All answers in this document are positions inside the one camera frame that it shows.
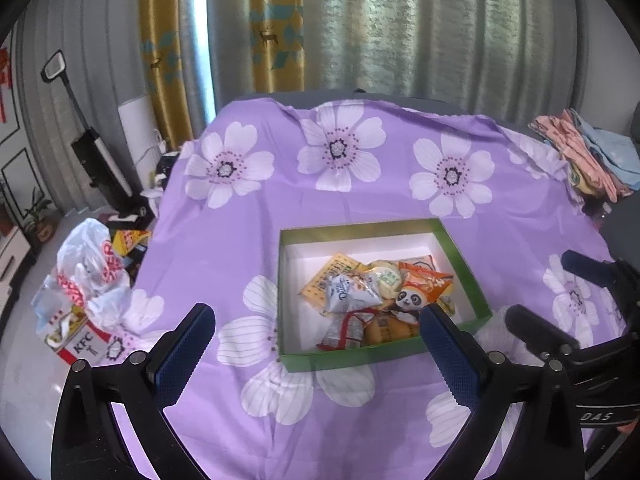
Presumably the silver snack bag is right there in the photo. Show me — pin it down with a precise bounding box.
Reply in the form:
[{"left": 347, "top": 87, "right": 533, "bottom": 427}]
[{"left": 322, "top": 272, "right": 382, "bottom": 317}]

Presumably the yellow packet on floor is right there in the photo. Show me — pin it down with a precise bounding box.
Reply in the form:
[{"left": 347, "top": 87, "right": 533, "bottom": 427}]
[{"left": 112, "top": 229, "right": 151, "bottom": 256}]

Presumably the white box appliance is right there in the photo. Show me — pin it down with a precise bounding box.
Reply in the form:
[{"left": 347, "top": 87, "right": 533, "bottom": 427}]
[{"left": 118, "top": 96, "right": 168, "bottom": 196}]

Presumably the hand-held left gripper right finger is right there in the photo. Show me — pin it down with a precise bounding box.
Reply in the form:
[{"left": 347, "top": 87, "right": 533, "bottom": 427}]
[{"left": 420, "top": 304, "right": 586, "bottom": 480}]

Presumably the grey curtain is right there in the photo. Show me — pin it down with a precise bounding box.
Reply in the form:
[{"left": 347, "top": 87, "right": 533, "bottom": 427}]
[
  {"left": 207, "top": 0, "right": 626, "bottom": 126},
  {"left": 15, "top": 0, "right": 166, "bottom": 221}
]

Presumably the orange panda snack bag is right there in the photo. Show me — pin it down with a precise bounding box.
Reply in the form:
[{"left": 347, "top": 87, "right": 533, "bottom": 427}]
[{"left": 395, "top": 255, "right": 453, "bottom": 318}]

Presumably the white plastic bag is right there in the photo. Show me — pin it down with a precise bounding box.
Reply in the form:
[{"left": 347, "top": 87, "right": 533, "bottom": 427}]
[{"left": 56, "top": 218, "right": 133, "bottom": 331}]

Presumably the white low cabinet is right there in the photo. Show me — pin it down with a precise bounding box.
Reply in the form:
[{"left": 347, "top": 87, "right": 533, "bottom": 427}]
[{"left": 0, "top": 225, "right": 36, "bottom": 306}]

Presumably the red wall decoration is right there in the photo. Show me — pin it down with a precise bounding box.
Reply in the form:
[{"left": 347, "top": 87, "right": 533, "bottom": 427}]
[{"left": 0, "top": 47, "right": 13, "bottom": 123}]

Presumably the yellow cracker packet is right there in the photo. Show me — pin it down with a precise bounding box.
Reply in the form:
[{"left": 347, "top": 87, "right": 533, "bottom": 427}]
[{"left": 301, "top": 252, "right": 366, "bottom": 311}]

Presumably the small red white packet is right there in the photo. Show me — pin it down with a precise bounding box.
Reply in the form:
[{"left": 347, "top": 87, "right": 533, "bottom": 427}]
[{"left": 316, "top": 310, "right": 376, "bottom": 352}]

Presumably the pile of folded clothes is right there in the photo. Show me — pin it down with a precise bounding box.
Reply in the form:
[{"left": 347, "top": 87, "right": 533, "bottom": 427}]
[{"left": 529, "top": 108, "right": 640, "bottom": 203}]

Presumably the yellow patterned curtain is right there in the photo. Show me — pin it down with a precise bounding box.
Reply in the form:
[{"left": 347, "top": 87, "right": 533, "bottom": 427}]
[
  {"left": 139, "top": 0, "right": 211, "bottom": 146},
  {"left": 248, "top": 0, "right": 306, "bottom": 93}
]

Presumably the purple floral bed sheet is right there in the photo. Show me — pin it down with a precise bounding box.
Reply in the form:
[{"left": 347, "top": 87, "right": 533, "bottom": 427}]
[{"left": 95, "top": 99, "right": 631, "bottom": 480}]

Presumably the black upright vacuum cleaner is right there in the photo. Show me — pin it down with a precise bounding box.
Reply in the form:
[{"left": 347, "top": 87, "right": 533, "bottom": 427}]
[{"left": 41, "top": 50, "right": 151, "bottom": 221}]

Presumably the green cardboard box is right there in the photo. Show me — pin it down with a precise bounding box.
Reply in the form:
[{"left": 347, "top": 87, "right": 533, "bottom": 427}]
[{"left": 277, "top": 218, "right": 493, "bottom": 373}]

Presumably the potted plant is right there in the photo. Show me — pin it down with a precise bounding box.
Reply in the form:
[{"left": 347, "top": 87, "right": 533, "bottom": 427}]
[{"left": 22, "top": 187, "right": 56, "bottom": 241}]

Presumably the plain yellow snack packet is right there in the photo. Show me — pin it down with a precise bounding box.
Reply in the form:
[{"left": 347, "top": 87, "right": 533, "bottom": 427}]
[{"left": 362, "top": 310, "right": 423, "bottom": 347}]

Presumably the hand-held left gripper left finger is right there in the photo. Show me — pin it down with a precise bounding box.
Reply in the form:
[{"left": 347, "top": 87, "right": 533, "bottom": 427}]
[{"left": 50, "top": 302, "right": 217, "bottom": 480}]

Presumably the yellow corn snack packet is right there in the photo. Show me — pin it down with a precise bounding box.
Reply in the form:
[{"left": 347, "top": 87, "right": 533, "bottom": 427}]
[{"left": 367, "top": 259, "right": 403, "bottom": 301}]

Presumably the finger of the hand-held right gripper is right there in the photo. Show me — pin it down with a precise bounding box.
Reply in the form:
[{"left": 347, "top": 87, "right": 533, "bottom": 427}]
[
  {"left": 560, "top": 250, "right": 640, "bottom": 321},
  {"left": 505, "top": 304, "right": 581, "bottom": 361}
]

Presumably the red white paper bag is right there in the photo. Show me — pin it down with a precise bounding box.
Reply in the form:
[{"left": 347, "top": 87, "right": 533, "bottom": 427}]
[{"left": 32, "top": 270, "right": 131, "bottom": 363}]

